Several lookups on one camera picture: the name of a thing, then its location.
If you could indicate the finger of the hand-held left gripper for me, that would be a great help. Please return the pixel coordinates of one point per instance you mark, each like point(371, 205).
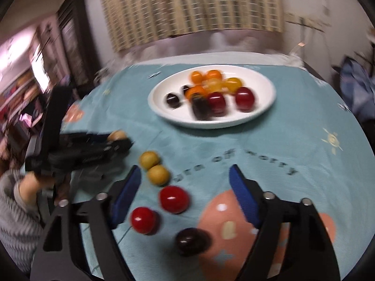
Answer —
point(117, 149)
point(98, 137)

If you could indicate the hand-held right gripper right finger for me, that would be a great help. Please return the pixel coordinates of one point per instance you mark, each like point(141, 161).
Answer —
point(243, 197)

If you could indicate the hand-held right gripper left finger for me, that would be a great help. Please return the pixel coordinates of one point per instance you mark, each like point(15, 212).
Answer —
point(127, 200)

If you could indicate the brownish yellow pear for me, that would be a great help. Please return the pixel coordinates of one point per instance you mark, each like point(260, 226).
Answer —
point(117, 135)

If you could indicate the dark purple plum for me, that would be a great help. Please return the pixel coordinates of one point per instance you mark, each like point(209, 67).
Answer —
point(172, 99)
point(185, 89)
point(192, 241)

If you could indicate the wrinkled dark brown fruit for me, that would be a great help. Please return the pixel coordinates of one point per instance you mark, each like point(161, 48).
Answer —
point(200, 108)

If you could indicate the orange tangerine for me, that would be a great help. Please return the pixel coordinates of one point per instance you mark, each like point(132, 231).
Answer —
point(214, 74)
point(195, 91)
point(197, 76)

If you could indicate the red plum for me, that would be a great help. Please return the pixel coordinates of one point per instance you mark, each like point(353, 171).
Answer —
point(244, 98)
point(217, 103)

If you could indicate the white oval plate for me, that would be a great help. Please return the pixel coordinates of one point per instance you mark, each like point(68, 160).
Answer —
point(257, 89)

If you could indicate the yellow-orange round fruit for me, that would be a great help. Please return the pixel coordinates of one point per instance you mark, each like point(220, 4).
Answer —
point(233, 84)

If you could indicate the pale yellow round fruit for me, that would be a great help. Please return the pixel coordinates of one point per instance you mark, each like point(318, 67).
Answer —
point(215, 87)

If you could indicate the grey striped sleeved forearm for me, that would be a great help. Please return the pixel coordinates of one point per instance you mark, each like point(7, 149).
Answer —
point(17, 225)

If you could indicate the person's left hand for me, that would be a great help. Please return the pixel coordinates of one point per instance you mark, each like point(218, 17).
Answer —
point(29, 186)

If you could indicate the red cherry tomato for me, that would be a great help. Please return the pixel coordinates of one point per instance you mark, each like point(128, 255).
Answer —
point(144, 220)
point(174, 199)

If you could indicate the small yellow-green fruit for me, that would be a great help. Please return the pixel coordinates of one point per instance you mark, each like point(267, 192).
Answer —
point(158, 175)
point(149, 159)

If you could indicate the teal printed tablecloth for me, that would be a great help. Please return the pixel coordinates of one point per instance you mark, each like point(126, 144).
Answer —
point(293, 140)

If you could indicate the cluttered shelf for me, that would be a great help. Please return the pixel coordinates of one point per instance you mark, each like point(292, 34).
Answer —
point(20, 87)

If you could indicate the blue clothes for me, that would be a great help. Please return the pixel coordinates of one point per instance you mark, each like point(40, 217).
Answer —
point(360, 87)

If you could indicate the beige checked curtain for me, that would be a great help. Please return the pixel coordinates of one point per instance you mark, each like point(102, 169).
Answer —
point(190, 5)

